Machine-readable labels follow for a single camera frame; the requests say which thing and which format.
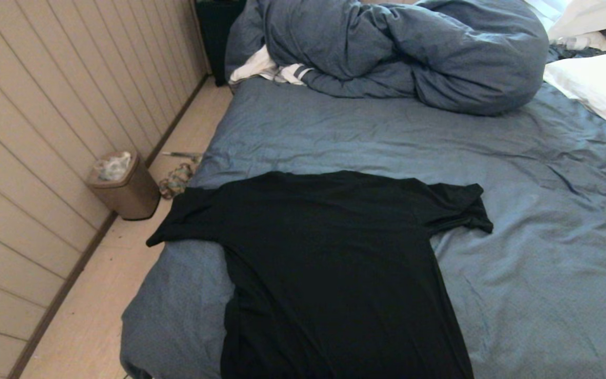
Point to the white pillow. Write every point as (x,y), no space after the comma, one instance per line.
(603,87)

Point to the dark grey crumpled cloth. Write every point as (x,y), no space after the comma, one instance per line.
(571,52)

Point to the white striped cloth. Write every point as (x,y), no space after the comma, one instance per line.
(253,66)

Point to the blue crumpled duvet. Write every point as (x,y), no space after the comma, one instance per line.
(413,47)

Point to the brown trash bin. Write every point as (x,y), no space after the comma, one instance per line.
(129,195)

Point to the white blanket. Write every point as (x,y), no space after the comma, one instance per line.
(592,16)

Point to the thin grey stick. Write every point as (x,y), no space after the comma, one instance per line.
(179,154)

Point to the blue bed sheet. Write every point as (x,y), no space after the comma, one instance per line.
(518,210)

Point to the black nightstand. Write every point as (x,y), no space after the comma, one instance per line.
(213,31)

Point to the black t-shirt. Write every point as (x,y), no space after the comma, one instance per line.
(334,273)

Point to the clear plastic bin liner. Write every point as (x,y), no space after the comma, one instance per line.
(112,166)

